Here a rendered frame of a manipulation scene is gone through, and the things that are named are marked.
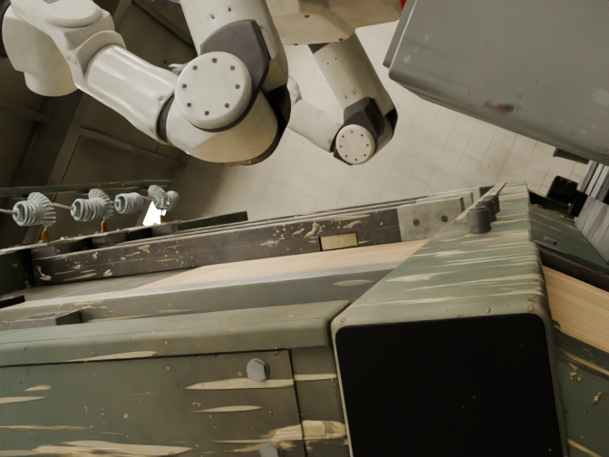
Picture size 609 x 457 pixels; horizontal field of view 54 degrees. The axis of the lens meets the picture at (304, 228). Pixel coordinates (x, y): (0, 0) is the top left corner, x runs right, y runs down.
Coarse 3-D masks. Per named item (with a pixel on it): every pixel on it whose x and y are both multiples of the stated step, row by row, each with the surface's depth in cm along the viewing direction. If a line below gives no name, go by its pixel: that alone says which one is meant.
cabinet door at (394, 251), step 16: (416, 240) 101; (288, 256) 109; (304, 256) 105; (320, 256) 102; (336, 256) 99; (352, 256) 96; (368, 256) 92; (384, 256) 89; (400, 256) 86; (192, 272) 107; (208, 272) 106; (224, 272) 102; (240, 272) 98; (256, 272) 94; (272, 272) 91; (288, 272) 88
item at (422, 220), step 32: (288, 224) 128; (320, 224) 125; (352, 224) 123; (384, 224) 121; (416, 224) 118; (32, 256) 153; (64, 256) 149; (96, 256) 146; (128, 256) 143; (160, 256) 140; (192, 256) 137; (224, 256) 134; (256, 256) 131
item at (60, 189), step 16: (0, 192) 149; (16, 192) 154; (32, 192) 159; (48, 192) 164; (16, 208) 150; (32, 208) 149; (64, 208) 164; (80, 208) 170; (96, 208) 168; (128, 208) 192; (32, 224) 151
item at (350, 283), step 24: (384, 264) 62; (144, 288) 74; (168, 288) 70; (192, 288) 66; (216, 288) 65; (240, 288) 64; (264, 288) 63; (288, 288) 62; (312, 288) 61; (336, 288) 60; (360, 288) 60; (0, 312) 76; (24, 312) 75; (48, 312) 74; (96, 312) 71; (120, 312) 70; (144, 312) 69; (168, 312) 68; (192, 312) 67
